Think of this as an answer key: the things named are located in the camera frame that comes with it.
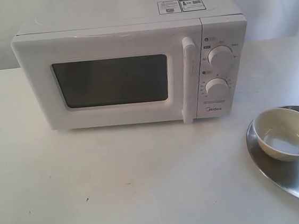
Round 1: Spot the white microwave knob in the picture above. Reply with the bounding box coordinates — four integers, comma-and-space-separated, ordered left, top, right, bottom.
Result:
207, 45, 235, 69
205, 78, 229, 99

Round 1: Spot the cream ceramic bowl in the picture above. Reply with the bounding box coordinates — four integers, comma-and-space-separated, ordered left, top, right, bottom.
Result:
252, 108, 299, 162

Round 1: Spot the white microwave oven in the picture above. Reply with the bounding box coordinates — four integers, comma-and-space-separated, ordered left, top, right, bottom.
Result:
15, 0, 247, 120

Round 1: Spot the white upper microwave knob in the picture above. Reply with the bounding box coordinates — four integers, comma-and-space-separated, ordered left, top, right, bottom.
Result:
207, 45, 235, 69

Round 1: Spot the white lower microwave knob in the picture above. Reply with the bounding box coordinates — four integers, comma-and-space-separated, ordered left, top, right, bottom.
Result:
205, 78, 229, 99

